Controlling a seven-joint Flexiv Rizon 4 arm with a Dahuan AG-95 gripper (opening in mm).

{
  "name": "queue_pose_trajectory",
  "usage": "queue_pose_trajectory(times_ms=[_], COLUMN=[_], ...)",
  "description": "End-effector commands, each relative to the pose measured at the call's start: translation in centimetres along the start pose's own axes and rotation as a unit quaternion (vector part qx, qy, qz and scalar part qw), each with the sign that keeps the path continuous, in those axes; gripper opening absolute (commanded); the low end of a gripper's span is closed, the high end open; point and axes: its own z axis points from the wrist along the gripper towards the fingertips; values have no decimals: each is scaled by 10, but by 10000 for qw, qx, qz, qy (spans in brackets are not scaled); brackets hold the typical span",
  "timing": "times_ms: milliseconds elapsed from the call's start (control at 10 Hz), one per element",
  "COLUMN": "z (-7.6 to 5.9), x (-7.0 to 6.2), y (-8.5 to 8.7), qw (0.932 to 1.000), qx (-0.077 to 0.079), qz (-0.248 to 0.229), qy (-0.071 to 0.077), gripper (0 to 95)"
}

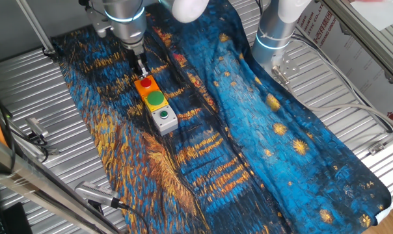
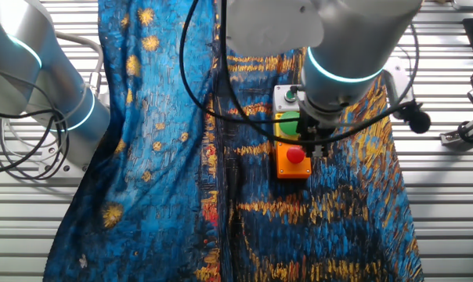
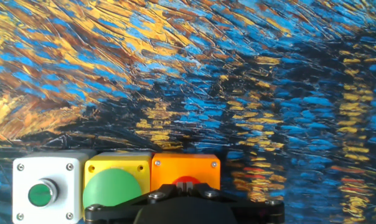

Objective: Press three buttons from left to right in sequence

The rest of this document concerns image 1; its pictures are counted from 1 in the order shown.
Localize large silver depth camera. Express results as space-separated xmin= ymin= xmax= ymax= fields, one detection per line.
xmin=74 ymin=181 xmax=120 ymax=209

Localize white panel red print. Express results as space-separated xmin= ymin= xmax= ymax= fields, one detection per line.
xmin=295 ymin=1 xmax=393 ymax=128

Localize silver metal corner bracket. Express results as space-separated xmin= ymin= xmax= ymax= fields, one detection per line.
xmin=368 ymin=125 xmax=393 ymax=156

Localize black box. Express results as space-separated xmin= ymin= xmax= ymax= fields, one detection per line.
xmin=3 ymin=201 xmax=33 ymax=234

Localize thin aluminium frame post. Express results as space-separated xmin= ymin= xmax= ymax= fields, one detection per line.
xmin=16 ymin=0 xmax=57 ymax=55

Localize blue starry painting cloth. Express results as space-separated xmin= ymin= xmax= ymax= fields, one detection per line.
xmin=51 ymin=0 xmax=392 ymax=234

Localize black camera cable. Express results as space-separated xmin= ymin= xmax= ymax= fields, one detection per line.
xmin=116 ymin=201 xmax=151 ymax=234

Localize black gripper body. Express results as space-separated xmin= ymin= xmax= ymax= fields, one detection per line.
xmin=127 ymin=47 xmax=148 ymax=70

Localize yellow box large green button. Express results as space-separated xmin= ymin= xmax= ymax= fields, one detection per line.
xmin=143 ymin=90 xmax=170 ymax=113

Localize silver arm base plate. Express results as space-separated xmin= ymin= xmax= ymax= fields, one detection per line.
xmin=270 ymin=53 xmax=301 ymax=86

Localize grey box small green button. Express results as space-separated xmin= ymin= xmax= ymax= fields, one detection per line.
xmin=150 ymin=104 xmax=179 ymax=137

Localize small silver depth camera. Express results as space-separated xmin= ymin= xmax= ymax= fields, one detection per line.
xmin=25 ymin=117 xmax=50 ymax=139

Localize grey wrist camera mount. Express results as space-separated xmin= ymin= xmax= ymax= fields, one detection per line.
xmin=85 ymin=6 xmax=115 ymax=38

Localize orange box red button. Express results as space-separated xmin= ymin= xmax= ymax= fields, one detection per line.
xmin=133 ymin=75 xmax=161 ymax=101

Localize aluminium frame beam with tape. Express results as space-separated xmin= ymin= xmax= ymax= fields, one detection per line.
xmin=0 ymin=131 xmax=126 ymax=234

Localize wide aluminium frame beam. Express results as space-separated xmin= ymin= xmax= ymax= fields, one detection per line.
xmin=319 ymin=0 xmax=393 ymax=87

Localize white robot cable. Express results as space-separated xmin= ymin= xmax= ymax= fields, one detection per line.
xmin=282 ymin=77 xmax=393 ymax=131

